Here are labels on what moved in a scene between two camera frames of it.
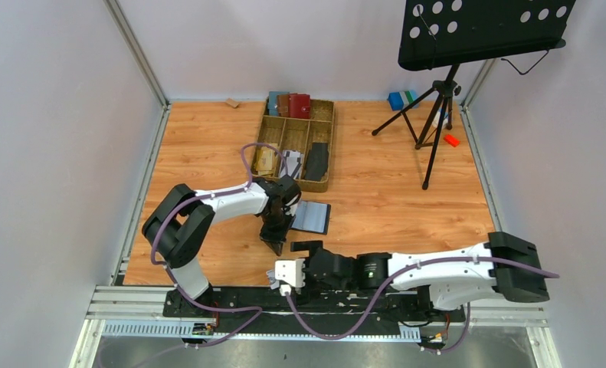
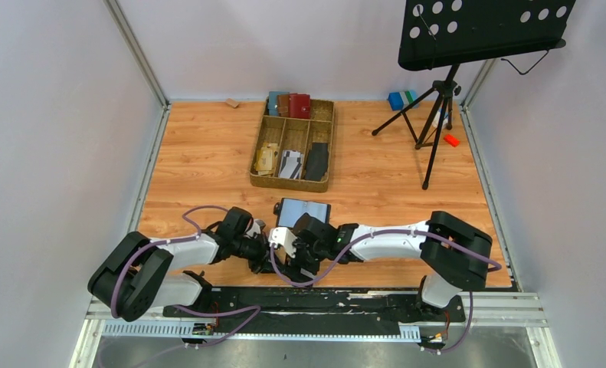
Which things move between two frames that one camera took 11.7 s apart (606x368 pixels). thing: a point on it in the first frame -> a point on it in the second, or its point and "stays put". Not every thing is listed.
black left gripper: x=274 y=224 -> x=261 y=254
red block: x=451 y=139 stays put
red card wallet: x=299 y=106 stays put
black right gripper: x=309 y=261 -> x=299 y=252
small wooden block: x=232 y=102 stays put
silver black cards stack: x=291 y=162 stays put
